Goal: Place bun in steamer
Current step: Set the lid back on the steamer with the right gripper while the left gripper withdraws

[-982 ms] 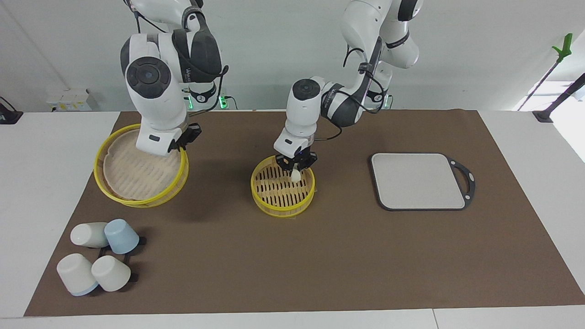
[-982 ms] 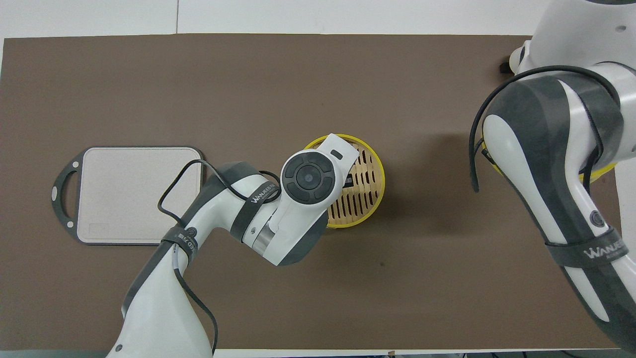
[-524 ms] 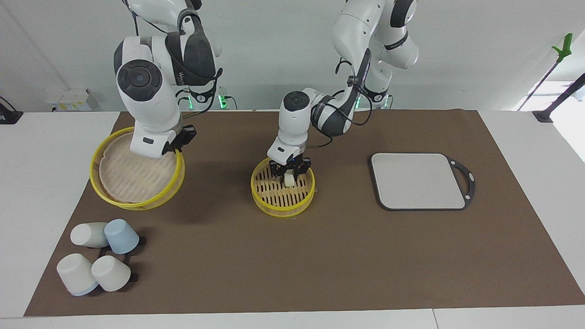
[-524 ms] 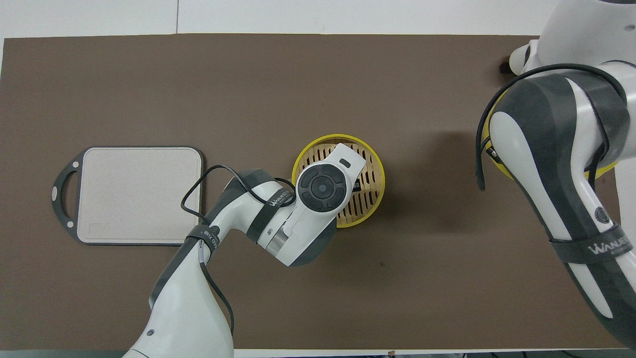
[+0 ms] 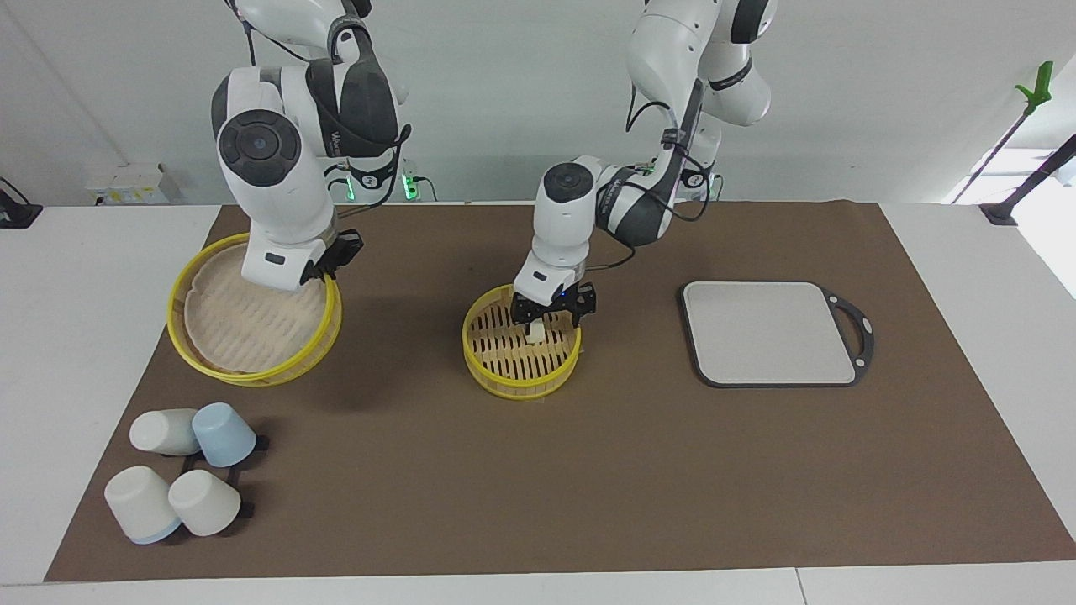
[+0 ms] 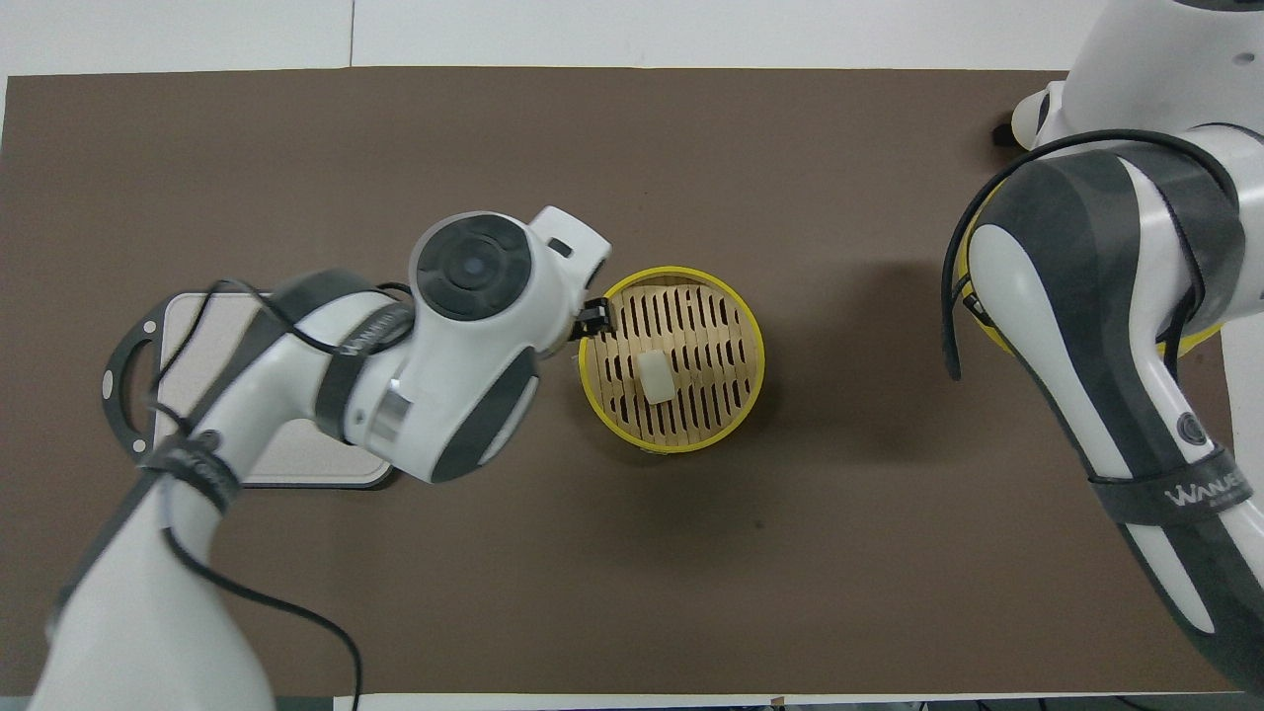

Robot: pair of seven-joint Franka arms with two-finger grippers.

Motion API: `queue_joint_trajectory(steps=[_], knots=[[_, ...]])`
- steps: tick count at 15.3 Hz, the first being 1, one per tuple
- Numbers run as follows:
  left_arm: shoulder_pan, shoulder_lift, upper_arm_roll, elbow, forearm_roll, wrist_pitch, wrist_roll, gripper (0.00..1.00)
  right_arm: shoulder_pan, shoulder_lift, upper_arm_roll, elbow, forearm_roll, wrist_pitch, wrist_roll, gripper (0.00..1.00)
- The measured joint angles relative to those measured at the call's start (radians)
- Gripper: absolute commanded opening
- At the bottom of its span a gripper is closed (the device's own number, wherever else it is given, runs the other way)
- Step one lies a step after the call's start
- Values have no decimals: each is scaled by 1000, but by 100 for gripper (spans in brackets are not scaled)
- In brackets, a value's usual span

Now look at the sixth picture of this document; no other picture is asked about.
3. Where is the white steamed bun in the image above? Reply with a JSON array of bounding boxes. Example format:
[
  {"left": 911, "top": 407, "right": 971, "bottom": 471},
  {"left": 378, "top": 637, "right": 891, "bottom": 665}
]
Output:
[{"left": 635, "top": 351, "right": 678, "bottom": 405}]

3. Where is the white plastic cup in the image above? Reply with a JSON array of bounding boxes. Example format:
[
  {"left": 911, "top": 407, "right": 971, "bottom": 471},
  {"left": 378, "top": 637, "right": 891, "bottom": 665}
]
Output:
[{"left": 1013, "top": 85, "right": 1052, "bottom": 150}]

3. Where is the brown table mat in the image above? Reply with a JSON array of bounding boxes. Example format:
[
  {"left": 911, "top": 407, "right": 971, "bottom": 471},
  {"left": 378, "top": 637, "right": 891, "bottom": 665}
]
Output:
[{"left": 0, "top": 66, "right": 1235, "bottom": 697}]

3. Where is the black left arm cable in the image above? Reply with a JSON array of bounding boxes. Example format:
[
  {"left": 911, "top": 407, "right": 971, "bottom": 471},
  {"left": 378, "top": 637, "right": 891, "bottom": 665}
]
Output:
[{"left": 146, "top": 281, "right": 416, "bottom": 711}]

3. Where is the grey white cutting board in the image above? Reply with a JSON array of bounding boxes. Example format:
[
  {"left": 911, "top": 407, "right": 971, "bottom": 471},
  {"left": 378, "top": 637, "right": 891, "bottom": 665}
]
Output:
[{"left": 102, "top": 289, "right": 396, "bottom": 492}]

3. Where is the yellow bamboo steamer base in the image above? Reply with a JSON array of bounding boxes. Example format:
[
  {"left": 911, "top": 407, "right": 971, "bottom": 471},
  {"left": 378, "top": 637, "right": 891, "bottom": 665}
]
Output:
[{"left": 578, "top": 265, "right": 766, "bottom": 455}]

